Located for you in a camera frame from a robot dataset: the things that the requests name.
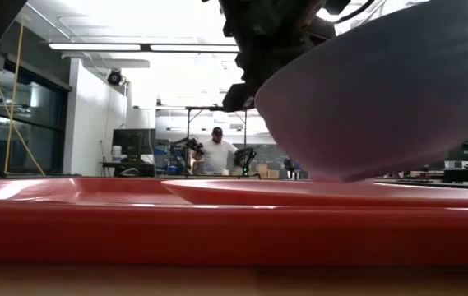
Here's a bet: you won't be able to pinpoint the black monitor desk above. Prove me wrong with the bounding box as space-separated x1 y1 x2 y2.
101 160 156 178

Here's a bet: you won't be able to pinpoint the blue bowl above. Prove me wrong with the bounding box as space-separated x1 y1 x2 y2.
254 0 468 183

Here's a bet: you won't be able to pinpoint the coral pink plate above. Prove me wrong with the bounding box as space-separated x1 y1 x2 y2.
160 178 468 209

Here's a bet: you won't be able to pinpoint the long ceiling light strip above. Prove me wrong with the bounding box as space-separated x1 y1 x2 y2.
48 42 241 53

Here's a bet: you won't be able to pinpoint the red plastic tray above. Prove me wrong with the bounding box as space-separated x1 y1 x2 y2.
0 175 468 267

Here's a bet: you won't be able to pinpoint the cardboard boxes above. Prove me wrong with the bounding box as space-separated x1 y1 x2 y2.
256 163 280 180

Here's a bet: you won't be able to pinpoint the yellow hanging cable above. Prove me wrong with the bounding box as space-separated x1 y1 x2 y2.
3 20 25 174
0 55 46 178

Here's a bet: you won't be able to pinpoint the person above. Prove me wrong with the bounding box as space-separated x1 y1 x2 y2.
191 126 239 176

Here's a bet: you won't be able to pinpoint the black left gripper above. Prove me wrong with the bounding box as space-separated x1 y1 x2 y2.
219 0 336 113

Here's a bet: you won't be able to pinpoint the round black ceiling lamp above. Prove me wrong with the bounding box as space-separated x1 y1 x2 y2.
106 68 125 87

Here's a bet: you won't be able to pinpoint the black background rig frame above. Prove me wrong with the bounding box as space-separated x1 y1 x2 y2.
183 105 249 178

